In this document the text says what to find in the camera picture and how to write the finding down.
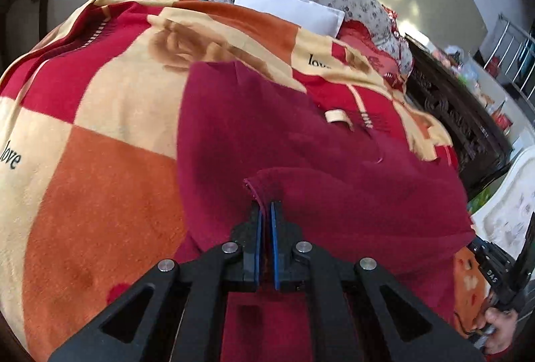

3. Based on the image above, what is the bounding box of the person's right hand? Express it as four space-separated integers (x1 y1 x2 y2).
470 308 521 354

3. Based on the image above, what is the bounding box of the red lace cloth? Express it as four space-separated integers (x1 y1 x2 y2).
340 9 412 91

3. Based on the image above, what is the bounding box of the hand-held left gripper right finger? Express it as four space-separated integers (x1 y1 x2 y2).
270 201 486 362

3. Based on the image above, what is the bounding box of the orange red checked blanket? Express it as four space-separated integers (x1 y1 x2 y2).
0 0 498 362

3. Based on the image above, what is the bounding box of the metal rack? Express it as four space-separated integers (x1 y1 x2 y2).
480 13 535 95

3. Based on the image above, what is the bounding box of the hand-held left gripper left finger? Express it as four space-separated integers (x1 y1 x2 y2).
48 201 265 362

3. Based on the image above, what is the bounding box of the white pillow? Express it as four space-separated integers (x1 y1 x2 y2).
233 0 346 37

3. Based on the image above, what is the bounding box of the maroon fleece sweater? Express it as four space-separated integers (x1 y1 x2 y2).
176 60 477 362

